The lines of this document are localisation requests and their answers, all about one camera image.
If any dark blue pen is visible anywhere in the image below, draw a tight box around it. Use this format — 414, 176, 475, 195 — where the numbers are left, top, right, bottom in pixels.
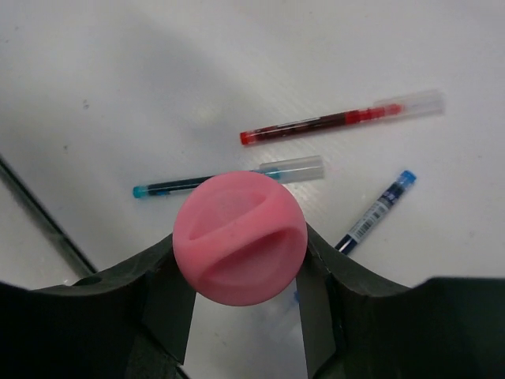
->
335, 171, 417, 255

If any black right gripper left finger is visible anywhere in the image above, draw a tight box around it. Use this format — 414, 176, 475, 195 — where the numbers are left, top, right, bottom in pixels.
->
1, 238, 196, 378

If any red pen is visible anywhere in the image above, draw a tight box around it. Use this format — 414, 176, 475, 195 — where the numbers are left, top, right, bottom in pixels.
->
240, 90, 445, 146

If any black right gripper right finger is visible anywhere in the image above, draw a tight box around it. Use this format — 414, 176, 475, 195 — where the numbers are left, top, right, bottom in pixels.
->
296, 229, 504, 378

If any pink-lidded small bottle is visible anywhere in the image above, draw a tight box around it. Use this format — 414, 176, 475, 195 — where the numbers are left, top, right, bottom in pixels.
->
173, 179, 308, 306

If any light blue pen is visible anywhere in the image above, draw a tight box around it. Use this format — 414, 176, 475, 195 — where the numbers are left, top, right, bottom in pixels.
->
132, 156, 325, 200

